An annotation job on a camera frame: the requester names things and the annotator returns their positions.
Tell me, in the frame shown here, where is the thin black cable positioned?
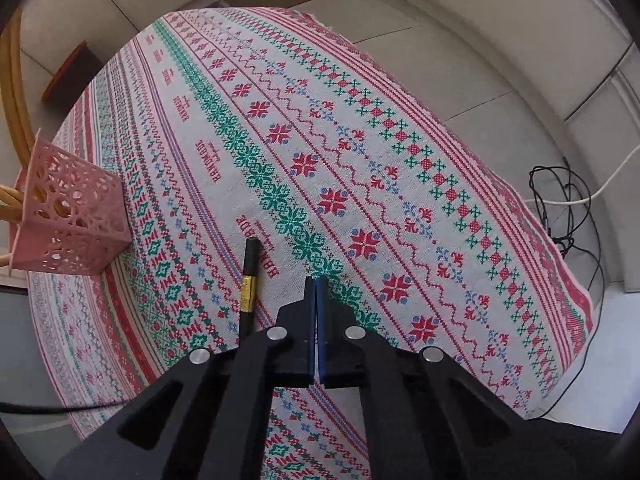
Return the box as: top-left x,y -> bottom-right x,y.
529,157 -> 608,418

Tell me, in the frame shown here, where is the bundle of bamboo chopsticks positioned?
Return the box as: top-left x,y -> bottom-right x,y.
0,22 -> 38,268

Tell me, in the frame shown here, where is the thick black cable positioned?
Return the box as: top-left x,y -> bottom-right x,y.
0,399 -> 132,415

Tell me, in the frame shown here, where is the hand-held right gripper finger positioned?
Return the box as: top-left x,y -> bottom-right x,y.
317,276 -> 556,480
50,277 -> 317,480

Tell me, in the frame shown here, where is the pink perforated utensil holder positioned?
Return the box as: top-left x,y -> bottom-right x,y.
9,129 -> 132,277

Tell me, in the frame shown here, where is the white cable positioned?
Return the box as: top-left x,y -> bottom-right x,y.
542,145 -> 640,206

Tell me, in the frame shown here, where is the reddish brown object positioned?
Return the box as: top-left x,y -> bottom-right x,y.
42,42 -> 103,103

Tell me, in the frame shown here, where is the black chopstick with gold band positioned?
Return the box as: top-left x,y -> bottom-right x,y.
237,236 -> 261,348

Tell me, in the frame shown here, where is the cross-stitch patterned tablecloth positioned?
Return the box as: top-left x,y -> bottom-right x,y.
12,6 -> 596,480

